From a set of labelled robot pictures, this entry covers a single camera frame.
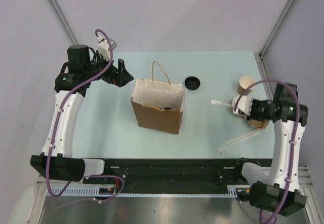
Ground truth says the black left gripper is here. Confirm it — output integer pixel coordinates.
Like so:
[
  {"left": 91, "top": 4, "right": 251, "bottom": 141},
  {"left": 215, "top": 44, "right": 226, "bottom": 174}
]
[{"left": 84, "top": 50, "right": 133, "bottom": 87}]

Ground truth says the brown cardboard cup carrier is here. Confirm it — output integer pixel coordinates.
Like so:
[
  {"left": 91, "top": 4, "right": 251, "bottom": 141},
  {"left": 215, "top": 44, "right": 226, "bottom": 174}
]
[{"left": 245, "top": 119, "right": 270, "bottom": 130}]

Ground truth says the white straw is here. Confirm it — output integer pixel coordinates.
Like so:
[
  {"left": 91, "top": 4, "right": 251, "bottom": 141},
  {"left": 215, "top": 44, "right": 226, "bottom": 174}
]
[
  {"left": 211, "top": 99, "right": 232, "bottom": 107},
  {"left": 219, "top": 130, "right": 260, "bottom": 152}
]

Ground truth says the brown paper bag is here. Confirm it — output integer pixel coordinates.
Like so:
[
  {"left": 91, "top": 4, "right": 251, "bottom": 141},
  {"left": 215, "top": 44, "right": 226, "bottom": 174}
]
[{"left": 131, "top": 61, "right": 186, "bottom": 135}]

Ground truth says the black plastic cup lid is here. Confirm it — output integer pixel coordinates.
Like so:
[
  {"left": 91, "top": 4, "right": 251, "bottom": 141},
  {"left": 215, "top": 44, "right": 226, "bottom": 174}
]
[{"left": 184, "top": 76, "right": 200, "bottom": 90}]

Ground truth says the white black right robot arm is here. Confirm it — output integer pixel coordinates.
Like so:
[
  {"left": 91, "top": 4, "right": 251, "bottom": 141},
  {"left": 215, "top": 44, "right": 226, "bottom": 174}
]
[{"left": 232, "top": 81, "right": 308, "bottom": 223}]

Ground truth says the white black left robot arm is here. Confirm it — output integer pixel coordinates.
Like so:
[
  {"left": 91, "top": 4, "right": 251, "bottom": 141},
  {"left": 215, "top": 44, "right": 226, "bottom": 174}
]
[{"left": 30, "top": 41, "right": 134, "bottom": 183}]

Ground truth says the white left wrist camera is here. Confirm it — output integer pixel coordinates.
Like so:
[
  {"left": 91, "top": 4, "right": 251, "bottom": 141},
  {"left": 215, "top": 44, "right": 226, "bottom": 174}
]
[{"left": 96, "top": 36, "right": 117, "bottom": 61}]

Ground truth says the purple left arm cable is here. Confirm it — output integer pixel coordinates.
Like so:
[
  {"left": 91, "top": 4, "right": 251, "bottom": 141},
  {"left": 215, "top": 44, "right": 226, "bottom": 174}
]
[{"left": 45, "top": 29, "right": 125, "bottom": 204}]

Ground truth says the white slotted cable duct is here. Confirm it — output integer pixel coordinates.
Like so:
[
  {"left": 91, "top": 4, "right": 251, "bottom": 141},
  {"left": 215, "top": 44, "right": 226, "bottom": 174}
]
[{"left": 62, "top": 186, "right": 237, "bottom": 198}]

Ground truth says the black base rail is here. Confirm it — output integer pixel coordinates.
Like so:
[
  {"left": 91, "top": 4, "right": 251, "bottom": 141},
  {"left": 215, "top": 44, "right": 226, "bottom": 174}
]
[{"left": 83, "top": 158, "right": 264, "bottom": 201}]

